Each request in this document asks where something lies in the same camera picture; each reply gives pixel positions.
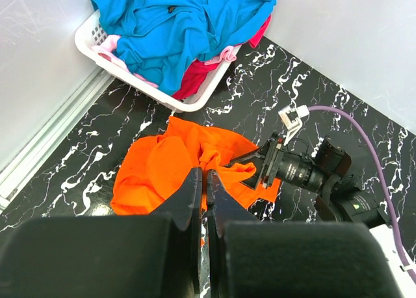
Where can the magenta t shirt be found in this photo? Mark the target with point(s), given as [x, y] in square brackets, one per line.
[201, 73]

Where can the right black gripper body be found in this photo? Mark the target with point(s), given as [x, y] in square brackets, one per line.
[296, 169]

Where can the white plastic laundry basket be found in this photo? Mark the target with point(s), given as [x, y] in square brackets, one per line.
[91, 34]

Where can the light pink t shirt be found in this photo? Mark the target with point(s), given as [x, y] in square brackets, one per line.
[110, 47]

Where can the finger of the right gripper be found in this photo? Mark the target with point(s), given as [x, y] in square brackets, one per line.
[252, 182]
[257, 155]

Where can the blue t shirt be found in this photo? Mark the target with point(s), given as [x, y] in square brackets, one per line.
[159, 39]

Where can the black marble pattern mat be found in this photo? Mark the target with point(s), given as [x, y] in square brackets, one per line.
[77, 178]

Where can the orange t shirt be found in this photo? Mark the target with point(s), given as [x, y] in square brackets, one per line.
[156, 166]

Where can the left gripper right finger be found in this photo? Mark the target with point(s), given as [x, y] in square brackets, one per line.
[221, 209]

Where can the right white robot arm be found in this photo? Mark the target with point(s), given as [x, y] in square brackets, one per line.
[333, 174]

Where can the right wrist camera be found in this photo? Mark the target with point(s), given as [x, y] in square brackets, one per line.
[292, 120]

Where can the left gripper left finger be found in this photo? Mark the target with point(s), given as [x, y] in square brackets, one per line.
[182, 252]

